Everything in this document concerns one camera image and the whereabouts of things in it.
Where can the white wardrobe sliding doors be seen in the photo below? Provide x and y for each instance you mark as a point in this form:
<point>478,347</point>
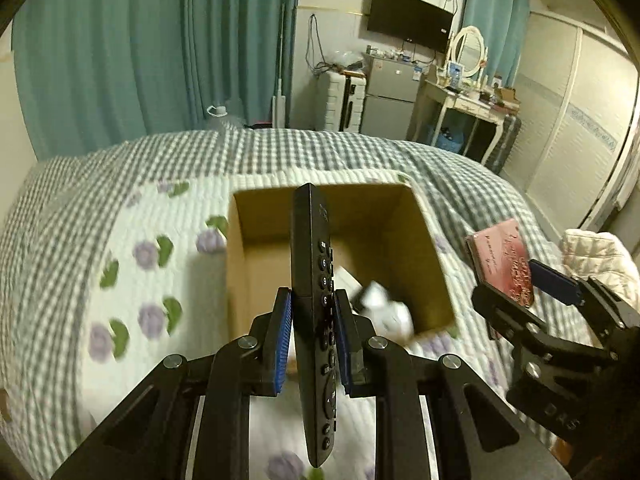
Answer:
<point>578,91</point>

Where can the dark checked suitcase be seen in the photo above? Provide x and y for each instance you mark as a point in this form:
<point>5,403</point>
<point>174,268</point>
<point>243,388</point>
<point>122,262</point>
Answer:
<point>500,153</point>

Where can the white dressing table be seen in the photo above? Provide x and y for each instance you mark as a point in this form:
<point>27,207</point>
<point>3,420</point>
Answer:
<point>432,104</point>

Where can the black wall television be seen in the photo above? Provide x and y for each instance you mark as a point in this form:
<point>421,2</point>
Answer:
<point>416,21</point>

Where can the teal curtain right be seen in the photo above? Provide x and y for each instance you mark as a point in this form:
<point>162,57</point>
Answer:
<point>503,26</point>

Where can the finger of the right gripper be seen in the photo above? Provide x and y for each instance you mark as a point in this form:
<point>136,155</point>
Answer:
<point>505,304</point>
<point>555,282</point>

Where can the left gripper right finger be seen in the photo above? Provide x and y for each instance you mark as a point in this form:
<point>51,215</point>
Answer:
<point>372,366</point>

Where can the white floral quilted mat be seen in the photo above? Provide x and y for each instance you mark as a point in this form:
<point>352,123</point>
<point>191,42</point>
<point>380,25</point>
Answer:
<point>163,288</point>

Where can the grey mini fridge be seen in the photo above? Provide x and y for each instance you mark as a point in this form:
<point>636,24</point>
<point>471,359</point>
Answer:
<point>390,95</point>

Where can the white suitcase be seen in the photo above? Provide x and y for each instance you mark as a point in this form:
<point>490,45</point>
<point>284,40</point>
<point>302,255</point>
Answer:
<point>339,101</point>

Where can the white oval vanity mirror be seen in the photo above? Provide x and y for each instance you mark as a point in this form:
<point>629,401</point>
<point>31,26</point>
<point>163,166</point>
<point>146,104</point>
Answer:
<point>467,51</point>

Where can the clear water jug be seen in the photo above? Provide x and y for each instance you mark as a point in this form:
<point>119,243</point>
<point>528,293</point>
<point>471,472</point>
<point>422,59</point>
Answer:
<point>220,119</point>

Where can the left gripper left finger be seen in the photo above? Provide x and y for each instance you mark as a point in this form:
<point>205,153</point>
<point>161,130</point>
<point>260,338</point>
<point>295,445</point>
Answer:
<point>252,365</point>

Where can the black remote control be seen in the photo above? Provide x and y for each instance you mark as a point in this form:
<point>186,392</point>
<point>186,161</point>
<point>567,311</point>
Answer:
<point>312,305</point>

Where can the white cube charger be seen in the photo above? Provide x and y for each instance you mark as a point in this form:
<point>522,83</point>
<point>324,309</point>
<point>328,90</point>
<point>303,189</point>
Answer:
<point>390,318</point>

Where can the pink booklet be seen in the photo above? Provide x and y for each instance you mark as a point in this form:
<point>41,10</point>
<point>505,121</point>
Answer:
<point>500,258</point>

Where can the brown cardboard box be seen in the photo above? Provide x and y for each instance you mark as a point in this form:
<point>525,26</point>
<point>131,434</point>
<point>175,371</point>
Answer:
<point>377,233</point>

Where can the white broom stick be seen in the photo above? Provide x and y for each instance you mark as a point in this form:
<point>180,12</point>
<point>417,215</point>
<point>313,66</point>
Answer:
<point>278,99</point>

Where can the teal curtain left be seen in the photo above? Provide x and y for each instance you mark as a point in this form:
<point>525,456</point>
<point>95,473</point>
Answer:
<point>94,73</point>

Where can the grey checked duvet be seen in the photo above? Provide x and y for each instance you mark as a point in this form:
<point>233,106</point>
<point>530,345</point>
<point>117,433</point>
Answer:
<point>54,239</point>

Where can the teal curtain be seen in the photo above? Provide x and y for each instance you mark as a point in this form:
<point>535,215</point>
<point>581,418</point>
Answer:
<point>94,73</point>
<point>503,26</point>

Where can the cream quilted cushion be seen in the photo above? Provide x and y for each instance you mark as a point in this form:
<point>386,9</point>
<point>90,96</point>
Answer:
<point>603,256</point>

